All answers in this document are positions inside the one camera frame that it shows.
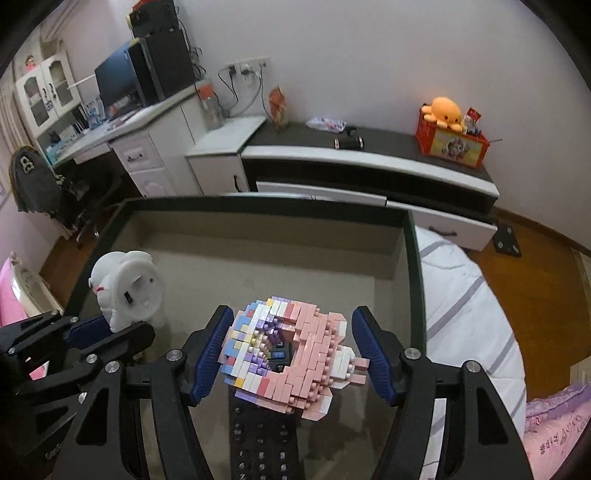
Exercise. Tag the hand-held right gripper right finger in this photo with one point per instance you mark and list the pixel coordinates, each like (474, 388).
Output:
(374, 355)

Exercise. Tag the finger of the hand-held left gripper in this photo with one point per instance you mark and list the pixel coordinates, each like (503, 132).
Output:
(124, 341)
(85, 333)

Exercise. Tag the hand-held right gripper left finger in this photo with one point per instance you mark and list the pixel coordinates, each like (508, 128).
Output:
(214, 355)

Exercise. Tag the pink building block figure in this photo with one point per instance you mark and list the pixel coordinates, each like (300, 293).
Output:
(314, 369)

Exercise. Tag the white bunny figurine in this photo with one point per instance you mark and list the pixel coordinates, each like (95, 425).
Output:
(129, 277)

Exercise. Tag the pink storage box black interior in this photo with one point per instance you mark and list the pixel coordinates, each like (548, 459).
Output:
(277, 249)

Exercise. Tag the white bed headboard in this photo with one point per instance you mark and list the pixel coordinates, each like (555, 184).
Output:
(32, 286)

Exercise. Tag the pink pillow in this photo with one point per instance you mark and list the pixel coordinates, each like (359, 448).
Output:
(7, 300)

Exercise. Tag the black remote control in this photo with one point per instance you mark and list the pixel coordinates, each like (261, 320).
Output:
(263, 443)

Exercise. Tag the black office chair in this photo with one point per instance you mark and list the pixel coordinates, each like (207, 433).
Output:
(87, 203)

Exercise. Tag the grey jacket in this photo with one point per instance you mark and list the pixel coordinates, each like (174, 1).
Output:
(32, 180)

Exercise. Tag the black bathroom scale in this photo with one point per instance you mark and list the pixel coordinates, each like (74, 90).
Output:
(507, 240)

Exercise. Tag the white desk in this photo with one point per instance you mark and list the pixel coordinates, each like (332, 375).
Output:
(152, 152)

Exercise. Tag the white side cabinet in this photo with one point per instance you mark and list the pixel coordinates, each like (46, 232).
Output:
(217, 161)

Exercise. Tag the pink quilt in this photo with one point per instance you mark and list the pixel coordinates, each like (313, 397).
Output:
(554, 438)

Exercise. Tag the black white TV cabinet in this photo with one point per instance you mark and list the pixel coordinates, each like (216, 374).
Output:
(323, 157)

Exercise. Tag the black cylinder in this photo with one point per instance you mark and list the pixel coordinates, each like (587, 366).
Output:
(348, 142)

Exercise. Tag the blue white boxes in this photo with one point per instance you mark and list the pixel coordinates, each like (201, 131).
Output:
(93, 112)

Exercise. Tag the red toy box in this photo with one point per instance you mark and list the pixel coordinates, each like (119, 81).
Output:
(455, 147)

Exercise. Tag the beige curtain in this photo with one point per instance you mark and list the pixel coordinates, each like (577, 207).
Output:
(7, 120)

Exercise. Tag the white plastic packet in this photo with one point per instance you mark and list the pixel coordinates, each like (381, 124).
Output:
(325, 123)

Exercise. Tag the white hutch cabinet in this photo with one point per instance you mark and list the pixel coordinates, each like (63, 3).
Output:
(51, 92)

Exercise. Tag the clear jar orange lid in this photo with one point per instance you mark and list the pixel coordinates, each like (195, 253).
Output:
(211, 108)

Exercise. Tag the orange octopus plush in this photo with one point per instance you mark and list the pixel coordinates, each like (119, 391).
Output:
(443, 113)

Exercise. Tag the small red white toy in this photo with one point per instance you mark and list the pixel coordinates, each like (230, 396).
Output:
(472, 121)

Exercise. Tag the orange snack bag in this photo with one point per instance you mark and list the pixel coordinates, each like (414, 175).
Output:
(279, 108)

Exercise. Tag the black computer monitor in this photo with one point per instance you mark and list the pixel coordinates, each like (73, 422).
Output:
(115, 78)

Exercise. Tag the small doll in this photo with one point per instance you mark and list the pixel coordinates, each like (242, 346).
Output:
(30, 62)

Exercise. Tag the black computer tower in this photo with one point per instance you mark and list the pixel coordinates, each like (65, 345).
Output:
(171, 64)

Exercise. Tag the black speaker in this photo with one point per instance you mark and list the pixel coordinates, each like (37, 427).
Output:
(150, 21)

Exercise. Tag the white wall socket strip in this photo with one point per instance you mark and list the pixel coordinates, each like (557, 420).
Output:
(249, 65)

